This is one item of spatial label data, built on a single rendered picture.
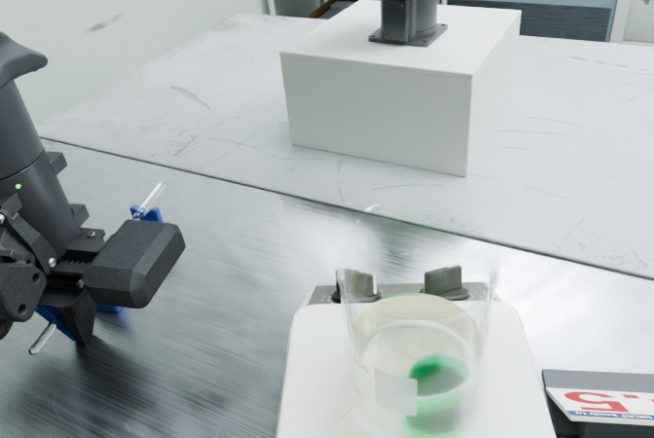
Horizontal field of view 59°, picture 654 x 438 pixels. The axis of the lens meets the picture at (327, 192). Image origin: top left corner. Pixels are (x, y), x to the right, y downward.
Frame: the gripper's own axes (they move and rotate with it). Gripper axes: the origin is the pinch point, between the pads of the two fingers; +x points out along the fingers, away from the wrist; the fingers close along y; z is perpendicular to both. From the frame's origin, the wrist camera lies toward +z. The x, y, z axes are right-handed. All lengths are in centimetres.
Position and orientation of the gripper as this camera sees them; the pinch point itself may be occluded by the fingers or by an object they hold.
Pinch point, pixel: (67, 305)
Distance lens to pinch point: 45.8
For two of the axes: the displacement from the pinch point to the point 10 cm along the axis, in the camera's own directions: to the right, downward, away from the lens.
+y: 9.6, 0.6, -2.6
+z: -2.4, 5.8, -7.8
